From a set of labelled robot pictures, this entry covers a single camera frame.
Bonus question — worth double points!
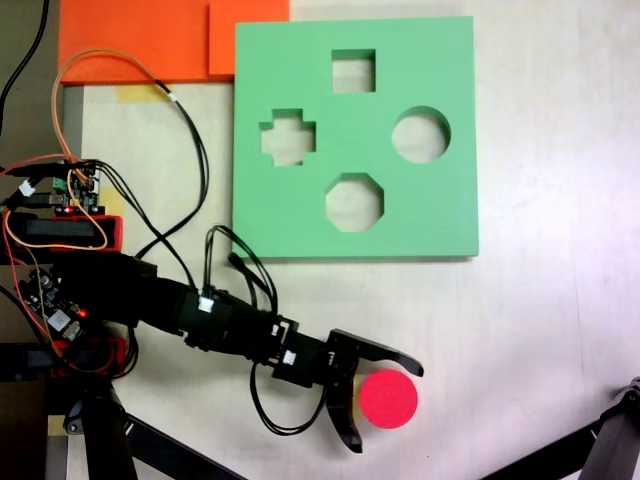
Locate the red cylinder block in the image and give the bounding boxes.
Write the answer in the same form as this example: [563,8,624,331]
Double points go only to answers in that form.
[357,369,419,431]

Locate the green shape hole board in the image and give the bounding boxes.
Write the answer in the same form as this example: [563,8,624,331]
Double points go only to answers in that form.
[231,15,480,261]

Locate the yellow tape piece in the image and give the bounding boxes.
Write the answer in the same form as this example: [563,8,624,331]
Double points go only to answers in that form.
[116,83,157,105]
[99,187,126,217]

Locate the black circuit board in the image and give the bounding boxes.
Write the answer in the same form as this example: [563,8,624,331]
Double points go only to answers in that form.
[22,267,92,344]

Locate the green circuit board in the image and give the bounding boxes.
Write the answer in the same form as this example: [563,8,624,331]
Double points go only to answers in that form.
[49,158,107,216]

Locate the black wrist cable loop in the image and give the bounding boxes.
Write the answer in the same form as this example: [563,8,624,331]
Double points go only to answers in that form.
[248,360,329,437]

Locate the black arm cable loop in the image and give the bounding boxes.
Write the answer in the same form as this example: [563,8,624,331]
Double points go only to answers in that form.
[202,224,279,317]

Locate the orange and black wire bundle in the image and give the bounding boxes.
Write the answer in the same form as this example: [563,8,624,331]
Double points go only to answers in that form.
[49,324,140,377]

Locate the black board cable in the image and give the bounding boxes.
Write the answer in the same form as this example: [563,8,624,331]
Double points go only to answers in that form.
[92,159,199,294]

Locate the long black cable pair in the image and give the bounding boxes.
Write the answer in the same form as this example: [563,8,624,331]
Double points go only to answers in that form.
[133,78,210,261]

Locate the black plug cable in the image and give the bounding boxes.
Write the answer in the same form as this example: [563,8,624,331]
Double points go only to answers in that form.
[7,162,70,180]
[0,192,67,211]

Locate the thin red wire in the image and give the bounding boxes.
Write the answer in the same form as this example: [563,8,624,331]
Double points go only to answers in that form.
[0,153,70,177]

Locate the thin orange wire loop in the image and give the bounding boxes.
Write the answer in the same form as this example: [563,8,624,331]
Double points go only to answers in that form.
[51,48,161,166]

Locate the thick black cable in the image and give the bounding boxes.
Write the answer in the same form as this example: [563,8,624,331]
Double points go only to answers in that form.
[0,0,51,137]

